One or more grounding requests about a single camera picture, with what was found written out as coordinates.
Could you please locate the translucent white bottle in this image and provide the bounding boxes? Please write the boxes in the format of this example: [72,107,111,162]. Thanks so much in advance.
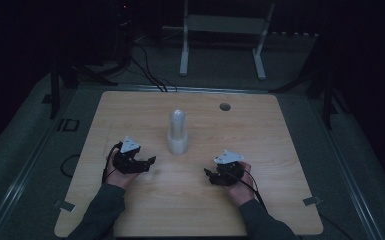
[167,108,190,156]

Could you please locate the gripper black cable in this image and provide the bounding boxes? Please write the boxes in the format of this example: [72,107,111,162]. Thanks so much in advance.
[101,142,123,184]
[236,169,268,213]

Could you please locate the black floor cables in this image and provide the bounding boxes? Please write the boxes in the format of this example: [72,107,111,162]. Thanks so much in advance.
[129,43,178,93]

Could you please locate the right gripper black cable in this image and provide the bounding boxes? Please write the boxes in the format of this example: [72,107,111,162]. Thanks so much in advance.
[236,169,268,213]

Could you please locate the black metal stand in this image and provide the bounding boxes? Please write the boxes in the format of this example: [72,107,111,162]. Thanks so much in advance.
[269,65,340,132]
[48,59,118,120]

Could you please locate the person's right hand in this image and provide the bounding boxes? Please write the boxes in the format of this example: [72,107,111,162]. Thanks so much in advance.
[225,161,256,208]

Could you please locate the white metal stand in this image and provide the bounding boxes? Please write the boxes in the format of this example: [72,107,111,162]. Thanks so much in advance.
[178,0,277,81]

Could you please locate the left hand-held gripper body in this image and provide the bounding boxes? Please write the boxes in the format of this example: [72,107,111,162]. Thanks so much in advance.
[112,135,149,175]

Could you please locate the dark equipment rack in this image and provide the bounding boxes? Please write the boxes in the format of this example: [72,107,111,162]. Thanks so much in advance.
[111,0,136,69]

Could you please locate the person's left hand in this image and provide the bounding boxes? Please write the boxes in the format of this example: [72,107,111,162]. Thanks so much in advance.
[104,149,139,190]

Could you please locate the black rectangular floor frame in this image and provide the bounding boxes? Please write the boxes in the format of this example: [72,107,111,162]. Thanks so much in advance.
[56,118,81,133]

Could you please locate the black looped floor cable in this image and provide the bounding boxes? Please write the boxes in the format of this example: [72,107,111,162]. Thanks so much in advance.
[59,153,81,179]

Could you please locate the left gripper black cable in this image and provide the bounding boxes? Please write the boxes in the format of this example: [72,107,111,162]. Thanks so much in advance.
[101,142,123,184]

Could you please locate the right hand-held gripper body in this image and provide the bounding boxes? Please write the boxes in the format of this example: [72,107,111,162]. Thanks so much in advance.
[209,149,246,187]

